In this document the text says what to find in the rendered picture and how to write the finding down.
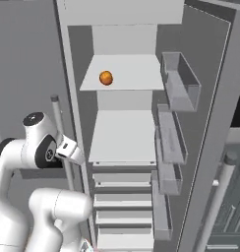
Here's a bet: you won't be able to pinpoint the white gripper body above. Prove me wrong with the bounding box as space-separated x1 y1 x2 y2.
68 140 87 165

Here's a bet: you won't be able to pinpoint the open grey fridge door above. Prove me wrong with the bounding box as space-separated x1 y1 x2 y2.
151 0 240 252

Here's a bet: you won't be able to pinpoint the white fridge drawers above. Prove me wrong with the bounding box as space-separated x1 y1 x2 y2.
91 162 156 252

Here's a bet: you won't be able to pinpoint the grey fridge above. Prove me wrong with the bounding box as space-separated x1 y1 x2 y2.
54 0 186 252

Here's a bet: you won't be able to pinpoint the large clear door bin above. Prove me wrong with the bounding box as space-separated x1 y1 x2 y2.
159 51 203 113

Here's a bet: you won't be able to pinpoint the grey open door handle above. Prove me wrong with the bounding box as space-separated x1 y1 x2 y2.
194 151 239 252

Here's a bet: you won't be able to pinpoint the closed grey fridge door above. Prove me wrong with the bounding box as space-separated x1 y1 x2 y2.
0 0 85 211

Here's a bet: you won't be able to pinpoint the white fridge shelf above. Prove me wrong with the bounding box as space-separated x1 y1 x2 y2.
79 53 166 93
88 109 158 164

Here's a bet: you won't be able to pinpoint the grey cabinet run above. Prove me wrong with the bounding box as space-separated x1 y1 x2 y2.
204 127 240 252

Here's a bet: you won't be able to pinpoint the orange peach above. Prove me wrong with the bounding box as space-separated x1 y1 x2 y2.
98 70 114 87

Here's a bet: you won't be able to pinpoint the grey closed door handle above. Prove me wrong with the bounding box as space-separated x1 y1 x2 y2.
49 94 76 192

